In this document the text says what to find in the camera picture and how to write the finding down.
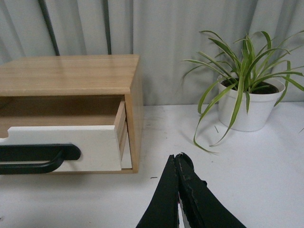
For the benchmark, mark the grey curtain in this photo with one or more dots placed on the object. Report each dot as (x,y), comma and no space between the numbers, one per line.
(165,33)

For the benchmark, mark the black drawer handle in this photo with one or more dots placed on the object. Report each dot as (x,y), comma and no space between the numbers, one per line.
(35,159)

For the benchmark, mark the wooden drawer cabinet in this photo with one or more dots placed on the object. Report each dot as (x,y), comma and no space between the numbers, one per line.
(100,75)

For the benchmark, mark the green spider plant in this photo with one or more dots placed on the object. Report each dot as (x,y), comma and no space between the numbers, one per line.
(247,73)

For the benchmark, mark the white plant pot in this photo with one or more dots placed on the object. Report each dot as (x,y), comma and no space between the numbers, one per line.
(260,107)

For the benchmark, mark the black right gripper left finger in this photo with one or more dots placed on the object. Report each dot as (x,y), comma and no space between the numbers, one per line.
(162,211)

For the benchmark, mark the white drawer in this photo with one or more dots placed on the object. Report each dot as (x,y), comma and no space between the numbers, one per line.
(96,125)
(125,149)

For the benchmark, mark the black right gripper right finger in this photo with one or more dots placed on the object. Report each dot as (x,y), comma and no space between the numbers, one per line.
(200,206)

